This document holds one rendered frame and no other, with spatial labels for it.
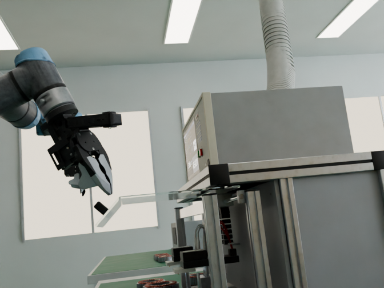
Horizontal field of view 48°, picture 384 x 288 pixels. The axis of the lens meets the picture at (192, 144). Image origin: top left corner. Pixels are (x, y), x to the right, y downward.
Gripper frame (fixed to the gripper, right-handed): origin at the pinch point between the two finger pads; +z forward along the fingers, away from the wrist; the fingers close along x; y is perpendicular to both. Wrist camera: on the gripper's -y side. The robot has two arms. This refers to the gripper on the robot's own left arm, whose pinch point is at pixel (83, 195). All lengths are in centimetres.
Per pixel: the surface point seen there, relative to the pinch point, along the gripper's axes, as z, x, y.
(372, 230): 22, 93, -69
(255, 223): 18, 92, -41
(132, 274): 43, -87, -21
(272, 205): 14, 90, -47
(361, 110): -123, -385, -397
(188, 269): 28, 74, -28
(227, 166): 4, 93, -36
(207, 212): 14, 91, -31
